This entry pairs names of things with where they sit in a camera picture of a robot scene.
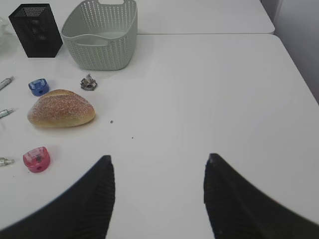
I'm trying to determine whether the pink pencil sharpener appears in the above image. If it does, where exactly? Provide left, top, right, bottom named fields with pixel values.
left=23, top=146, right=50, bottom=173

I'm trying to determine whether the blue patterned pen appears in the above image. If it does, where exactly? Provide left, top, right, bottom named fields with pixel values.
left=0, top=109, right=15, bottom=119

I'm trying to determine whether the small grey paper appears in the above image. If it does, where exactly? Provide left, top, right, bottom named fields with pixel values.
left=80, top=74, right=98, bottom=91

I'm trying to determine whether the green woven plastic basket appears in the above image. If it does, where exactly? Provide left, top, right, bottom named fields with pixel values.
left=61, top=0, right=138, bottom=71

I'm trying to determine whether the grey grip pen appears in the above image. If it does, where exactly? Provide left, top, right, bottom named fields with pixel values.
left=0, top=76, right=14, bottom=90

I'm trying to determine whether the sugared bread roll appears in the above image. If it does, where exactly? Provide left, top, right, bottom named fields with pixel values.
left=27, top=89, right=96, bottom=128

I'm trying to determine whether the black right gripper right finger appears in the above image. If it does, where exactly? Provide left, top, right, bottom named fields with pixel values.
left=203, top=153, right=319, bottom=239

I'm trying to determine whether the blue pencil sharpener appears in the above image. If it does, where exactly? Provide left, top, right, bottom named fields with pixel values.
left=28, top=78, right=49, bottom=97

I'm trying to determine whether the translucent wavy glass plate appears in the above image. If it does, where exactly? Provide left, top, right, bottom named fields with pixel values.
left=0, top=17, right=10, bottom=55

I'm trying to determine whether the black mesh pen holder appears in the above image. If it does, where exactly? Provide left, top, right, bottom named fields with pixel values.
left=9, top=3, right=63, bottom=58

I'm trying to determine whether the cream barrel pen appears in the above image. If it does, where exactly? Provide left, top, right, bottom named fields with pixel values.
left=0, top=157, right=14, bottom=167

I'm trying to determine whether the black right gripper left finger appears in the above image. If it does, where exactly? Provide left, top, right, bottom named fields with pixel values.
left=0, top=155, right=115, bottom=239

